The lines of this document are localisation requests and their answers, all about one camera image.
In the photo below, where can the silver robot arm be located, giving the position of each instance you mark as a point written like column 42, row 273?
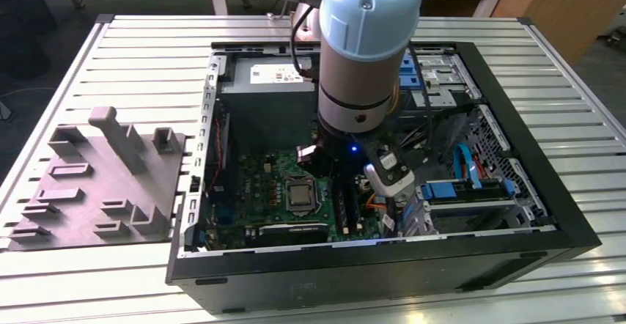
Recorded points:
column 361, row 63

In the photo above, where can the CPU socket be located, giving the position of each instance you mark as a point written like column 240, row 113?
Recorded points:
column 300, row 179

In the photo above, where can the silver CPU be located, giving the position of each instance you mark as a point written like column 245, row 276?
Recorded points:
column 299, row 195

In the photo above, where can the green motherboard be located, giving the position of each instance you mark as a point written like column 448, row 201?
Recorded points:
column 253, row 192

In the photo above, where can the grey power supply unit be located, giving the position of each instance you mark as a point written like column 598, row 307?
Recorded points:
column 259, row 100

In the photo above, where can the black graphics card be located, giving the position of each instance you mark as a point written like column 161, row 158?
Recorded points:
column 293, row 228

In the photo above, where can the blue disk carrier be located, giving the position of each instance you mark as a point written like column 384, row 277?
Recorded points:
column 408, row 71
column 439, row 192

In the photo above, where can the silver drive cage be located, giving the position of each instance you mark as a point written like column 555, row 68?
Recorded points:
column 449, row 96

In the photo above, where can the silver disk bay cage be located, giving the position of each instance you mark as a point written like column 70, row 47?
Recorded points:
column 468, row 206

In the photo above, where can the black PC case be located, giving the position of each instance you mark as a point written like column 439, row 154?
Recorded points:
column 341, row 276

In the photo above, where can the grey parts rack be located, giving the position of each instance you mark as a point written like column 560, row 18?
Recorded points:
column 97, row 192

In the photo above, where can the wooden cabinet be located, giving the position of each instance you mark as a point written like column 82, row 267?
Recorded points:
column 576, row 9

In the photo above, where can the black chair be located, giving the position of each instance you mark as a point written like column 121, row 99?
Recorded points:
column 24, row 34

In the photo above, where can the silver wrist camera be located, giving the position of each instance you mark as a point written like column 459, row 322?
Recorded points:
column 308, row 153

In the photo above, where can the black camera bracket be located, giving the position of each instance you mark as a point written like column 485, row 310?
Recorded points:
column 371, row 148

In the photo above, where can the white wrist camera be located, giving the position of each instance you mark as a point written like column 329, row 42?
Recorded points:
column 391, row 184

